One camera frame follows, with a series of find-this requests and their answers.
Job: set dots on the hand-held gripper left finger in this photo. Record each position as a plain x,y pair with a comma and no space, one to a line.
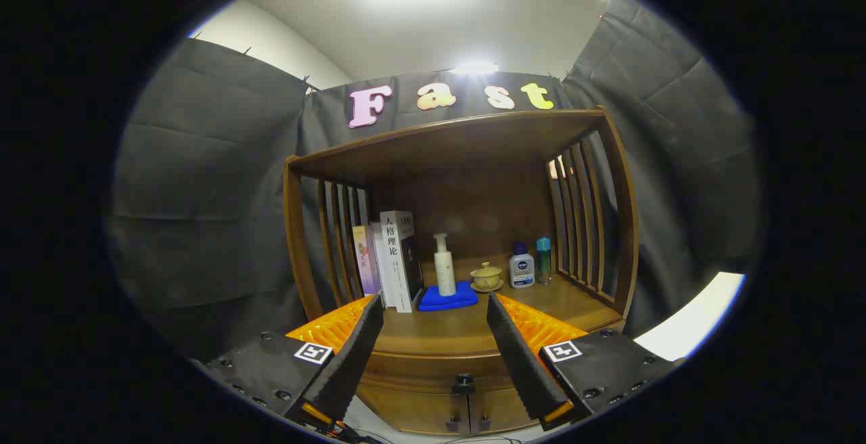
348,363

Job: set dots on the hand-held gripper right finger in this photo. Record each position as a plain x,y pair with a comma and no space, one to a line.
524,363

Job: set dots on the wooden drawer with black knob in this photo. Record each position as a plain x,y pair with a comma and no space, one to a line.
419,371

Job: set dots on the wooden countertop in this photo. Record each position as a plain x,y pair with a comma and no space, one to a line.
446,332

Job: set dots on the brown wooden cabinet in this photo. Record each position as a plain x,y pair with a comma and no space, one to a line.
473,193

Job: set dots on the white bottle with blue cap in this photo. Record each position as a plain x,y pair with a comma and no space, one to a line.
521,271

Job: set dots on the yellow lidded teacup with saucer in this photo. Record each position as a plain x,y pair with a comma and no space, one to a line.
486,277

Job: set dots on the purple book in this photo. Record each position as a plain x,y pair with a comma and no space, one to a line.
365,261

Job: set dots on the clear blue bottle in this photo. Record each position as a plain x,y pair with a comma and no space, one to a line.
544,261

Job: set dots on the folded blue towel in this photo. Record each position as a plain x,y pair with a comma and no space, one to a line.
440,300

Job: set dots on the thick white and black book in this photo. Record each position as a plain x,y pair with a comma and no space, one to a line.
394,261

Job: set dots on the thin white book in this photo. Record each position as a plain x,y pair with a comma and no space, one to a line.
377,254

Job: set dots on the white pump bottle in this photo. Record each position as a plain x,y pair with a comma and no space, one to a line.
444,275

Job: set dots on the small ceiling light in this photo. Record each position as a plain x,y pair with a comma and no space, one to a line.
475,68

